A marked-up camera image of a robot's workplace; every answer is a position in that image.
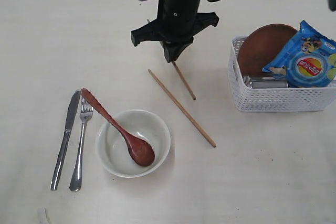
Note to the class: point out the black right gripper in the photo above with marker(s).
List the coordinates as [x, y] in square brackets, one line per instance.
[180, 22]

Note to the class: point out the red-brown wooden spoon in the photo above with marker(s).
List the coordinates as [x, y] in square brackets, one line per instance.
[139, 150]

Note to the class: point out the brown round plate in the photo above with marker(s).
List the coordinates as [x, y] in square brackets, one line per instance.
[261, 47]

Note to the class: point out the light wooden chopstick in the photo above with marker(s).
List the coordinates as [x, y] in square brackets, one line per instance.
[183, 110]

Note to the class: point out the silver metal fork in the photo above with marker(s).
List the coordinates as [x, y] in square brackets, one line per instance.
[85, 115]

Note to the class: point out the blue chips bag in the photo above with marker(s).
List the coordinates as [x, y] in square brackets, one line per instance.
[306, 60]

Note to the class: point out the white floral ceramic bowl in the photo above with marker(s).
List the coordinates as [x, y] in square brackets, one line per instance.
[112, 151]

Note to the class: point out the silver table knife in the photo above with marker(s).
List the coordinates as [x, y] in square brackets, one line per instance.
[70, 118]

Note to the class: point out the shiny steel cup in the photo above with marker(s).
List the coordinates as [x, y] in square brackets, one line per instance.
[264, 82]

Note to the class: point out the dark wooden chopstick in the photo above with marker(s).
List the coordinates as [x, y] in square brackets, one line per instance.
[184, 80]

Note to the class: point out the white perforated plastic basket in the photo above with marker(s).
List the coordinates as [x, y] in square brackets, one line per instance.
[247, 99]

